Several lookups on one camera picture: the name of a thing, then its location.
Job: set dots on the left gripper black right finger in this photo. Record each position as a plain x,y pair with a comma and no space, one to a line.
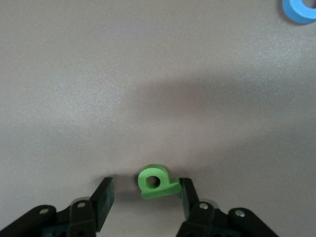
191,205

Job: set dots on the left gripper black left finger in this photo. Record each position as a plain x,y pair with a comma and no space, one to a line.
103,202

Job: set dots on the green foam letter P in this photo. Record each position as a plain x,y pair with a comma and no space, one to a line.
145,190

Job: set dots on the blue foam letter O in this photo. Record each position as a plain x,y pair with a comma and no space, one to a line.
293,11

